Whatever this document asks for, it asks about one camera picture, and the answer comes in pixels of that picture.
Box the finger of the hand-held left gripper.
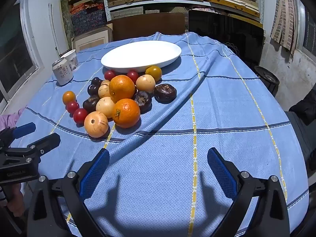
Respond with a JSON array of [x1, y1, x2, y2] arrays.
[[6, 133, 61, 160], [0, 123, 36, 151]]

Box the person's left hand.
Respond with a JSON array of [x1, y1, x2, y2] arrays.
[[7, 184, 25, 218]]

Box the blue striped tablecloth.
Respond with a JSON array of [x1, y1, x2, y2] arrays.
[[11, 32, 309, 237]]

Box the blue patterned box stack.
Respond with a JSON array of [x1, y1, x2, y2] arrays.
[[70, 7, 108, 36]]

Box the black garment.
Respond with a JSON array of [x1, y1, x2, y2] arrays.
[[288, 83, 316, 126]]

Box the orange patterned box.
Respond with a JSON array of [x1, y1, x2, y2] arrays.
[[69, 2, 105, 14]]

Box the green marbled board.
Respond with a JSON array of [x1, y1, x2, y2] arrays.
[[60, 0, 74, 40]]

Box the stack of yellow flat boxes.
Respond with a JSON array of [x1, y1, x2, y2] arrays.
[[207, 0, 261, 18]]

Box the white oval plate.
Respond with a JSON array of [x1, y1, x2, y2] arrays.
[[101, 41, 182, 72]]

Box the black flat screen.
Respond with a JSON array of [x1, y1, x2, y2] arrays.
[[188, 9, 265, 67]]

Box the orange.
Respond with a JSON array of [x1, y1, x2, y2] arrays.
[[112, 98, 141, 129], [109, 75, 136, 103]]

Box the wooden picture frame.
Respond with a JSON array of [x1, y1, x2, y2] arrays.
[[71, 23, 113, 53]]

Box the brown wooden board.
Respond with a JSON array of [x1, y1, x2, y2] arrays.
[[112, 12, 186, 42]]

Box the beige round fruit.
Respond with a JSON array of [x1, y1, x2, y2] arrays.
[[84, 111, 109, 138], [96, 96, 116, 119], [98, 80, 111, 98], [135, 74, 156, 94]]

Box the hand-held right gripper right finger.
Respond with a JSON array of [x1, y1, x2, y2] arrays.
[[207, 147, 290, 237]]

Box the white beverage can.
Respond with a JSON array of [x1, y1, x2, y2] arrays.
[[52, 57, 74, 86]]

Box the grey woven boxes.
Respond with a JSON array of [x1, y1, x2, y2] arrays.
[[111, 6, 161, 20]]

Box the brick-pattern hanging sheet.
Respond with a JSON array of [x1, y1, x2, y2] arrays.
[[270, 0, 300, 55]]

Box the pink cloth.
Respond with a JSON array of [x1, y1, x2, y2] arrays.
[[0, 108, 25, 131]]

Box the white leaning panel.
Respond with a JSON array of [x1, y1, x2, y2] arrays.
[[48, 3, 68, 55]]

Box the yellow-orange tomato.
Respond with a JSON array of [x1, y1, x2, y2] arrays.
[[62, 91, 76, 105], [145, 65, 163, 82]]

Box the white paper cup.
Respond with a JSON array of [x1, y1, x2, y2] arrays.
[[60, 49, 79, 71]]

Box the window with metal grille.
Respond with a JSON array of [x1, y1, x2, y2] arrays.
[[296, 0, 316, 57]]

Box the window with white frame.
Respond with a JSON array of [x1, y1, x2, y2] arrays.
[[0, 0, 45, 104]]

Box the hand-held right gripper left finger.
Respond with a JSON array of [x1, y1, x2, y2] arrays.
[[27, 148, 110, 237]]

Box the white metal shelf rack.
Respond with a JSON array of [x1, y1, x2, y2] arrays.
[[102, 0, 264, 26]]

